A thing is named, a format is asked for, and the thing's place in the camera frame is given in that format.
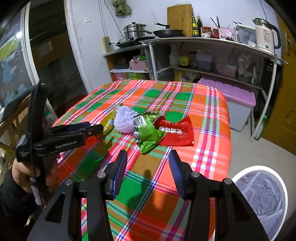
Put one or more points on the yellow snack packet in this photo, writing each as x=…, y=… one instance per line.
x=108, y=122

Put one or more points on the pink basket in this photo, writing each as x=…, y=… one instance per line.
x=138, y=65

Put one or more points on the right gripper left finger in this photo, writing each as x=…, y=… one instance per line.
x=61, y=219

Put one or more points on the white kitchen shelf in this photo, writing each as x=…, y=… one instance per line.
x=192, y=58

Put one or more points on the red snack packet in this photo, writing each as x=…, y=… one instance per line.
x=176, y=134

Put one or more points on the white foam fruit net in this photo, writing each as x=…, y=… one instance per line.
x=123, y=121

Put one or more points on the pink utensil box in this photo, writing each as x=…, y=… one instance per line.
x=227, y=34

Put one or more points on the green oil bottle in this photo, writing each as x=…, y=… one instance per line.
x=195, y=27

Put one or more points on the dark sauce bottle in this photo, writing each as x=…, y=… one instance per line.
x=200, y=26

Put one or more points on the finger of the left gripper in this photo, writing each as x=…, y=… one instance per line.
x=58, y=130
x=87, y=130

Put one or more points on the white electric kettle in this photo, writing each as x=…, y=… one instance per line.
x=265, y=37

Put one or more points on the wooden cutting board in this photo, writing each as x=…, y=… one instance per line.
x=180, y=17

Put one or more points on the wooden door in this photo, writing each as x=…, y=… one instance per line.
x=280, y=128

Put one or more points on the person left hand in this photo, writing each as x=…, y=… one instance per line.
x=22, y=172

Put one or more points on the green hanging cloth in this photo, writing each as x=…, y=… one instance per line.
x=121, y=8

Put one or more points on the steel steamer pot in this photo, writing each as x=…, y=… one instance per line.
x=135, y=30

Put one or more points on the purple lid storage box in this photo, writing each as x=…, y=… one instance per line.
x=240, y=101

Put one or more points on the green snack packet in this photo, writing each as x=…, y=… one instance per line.
x=147, y=137

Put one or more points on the white trash bin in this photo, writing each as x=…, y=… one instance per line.
x=266, y=192

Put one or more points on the black frying pan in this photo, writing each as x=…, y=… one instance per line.
x=167, y=32

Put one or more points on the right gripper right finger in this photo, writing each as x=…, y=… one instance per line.
x=235, y=219

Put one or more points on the green bottle on floor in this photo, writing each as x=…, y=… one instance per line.
x=260, y=125

